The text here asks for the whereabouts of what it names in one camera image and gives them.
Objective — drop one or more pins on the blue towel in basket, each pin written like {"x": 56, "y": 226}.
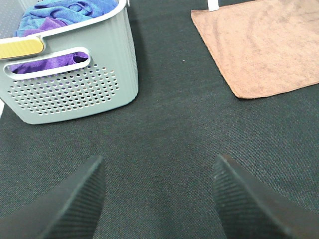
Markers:
{"x": 51, "y": 14}

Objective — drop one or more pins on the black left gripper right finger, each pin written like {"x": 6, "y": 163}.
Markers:
{"x": 249, "y": 209}

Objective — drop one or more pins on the brown terry towel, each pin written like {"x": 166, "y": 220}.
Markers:
{"x": 263, "y": 47}

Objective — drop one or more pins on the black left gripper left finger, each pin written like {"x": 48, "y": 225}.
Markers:
{"x": 71, "y": 210}

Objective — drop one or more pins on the white towel label tag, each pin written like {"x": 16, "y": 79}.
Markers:
{"x": 213, "y": 5}

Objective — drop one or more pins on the purple towel in basket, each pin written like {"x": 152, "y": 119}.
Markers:
{"x": 52, "y": 62}

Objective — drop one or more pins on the grey perforated laundry basket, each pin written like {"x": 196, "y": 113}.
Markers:
{"x": 106, "y": 80}

